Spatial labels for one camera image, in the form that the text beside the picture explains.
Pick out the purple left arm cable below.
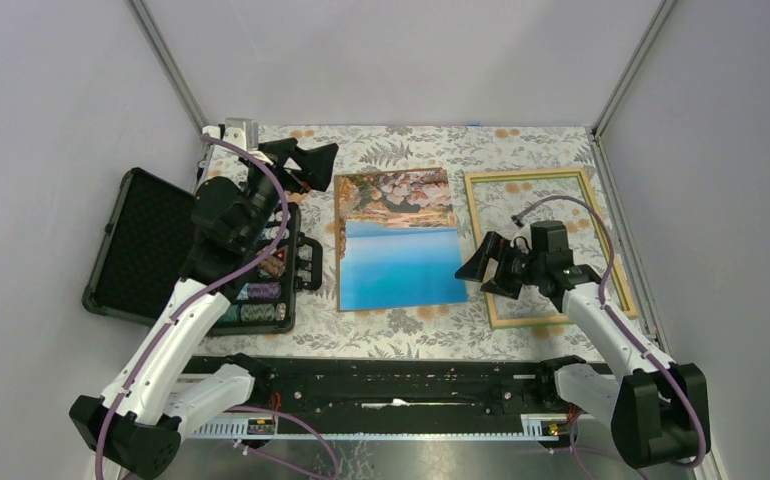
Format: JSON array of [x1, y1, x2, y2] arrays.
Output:
[[93, 133, 291, 480]]

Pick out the black poker chip case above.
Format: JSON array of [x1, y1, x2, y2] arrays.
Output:
[[82, 168, 323, 336]]

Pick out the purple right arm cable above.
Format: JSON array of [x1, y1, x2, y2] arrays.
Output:
[[512, 194, 708, 469]]

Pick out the wooden picture frame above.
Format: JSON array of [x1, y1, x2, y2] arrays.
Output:
[[463, 166, 641, 330]]

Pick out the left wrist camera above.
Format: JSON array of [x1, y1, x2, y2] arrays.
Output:
[[222, 118, 259, 151]]

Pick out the seascape photo print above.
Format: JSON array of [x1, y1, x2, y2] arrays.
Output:
[[335, 168, 468, 312]]

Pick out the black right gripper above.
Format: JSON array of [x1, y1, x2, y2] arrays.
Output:
[[454, 232, 544, 301]]

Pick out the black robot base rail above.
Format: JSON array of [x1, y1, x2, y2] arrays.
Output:
[[181, 354, 568, 432]]

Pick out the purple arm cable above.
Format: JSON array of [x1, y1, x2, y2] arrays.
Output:
[[512, 194, 708, 469], [93, 133, 291, 480]]

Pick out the floral patterned tablecloth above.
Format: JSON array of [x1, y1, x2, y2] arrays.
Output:
[[198, 126, 638, 362]]

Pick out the aluminium cable tray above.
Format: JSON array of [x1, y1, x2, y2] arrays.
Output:
[[191, 409, 559, 442]]

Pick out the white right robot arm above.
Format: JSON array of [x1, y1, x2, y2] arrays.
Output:
[[455, 221, 711, 469]]

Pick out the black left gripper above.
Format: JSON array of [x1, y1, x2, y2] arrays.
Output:
[[240, 137, 338, 246]]

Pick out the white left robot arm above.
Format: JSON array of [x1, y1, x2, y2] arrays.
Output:
[[69, 134, 339, 479]]

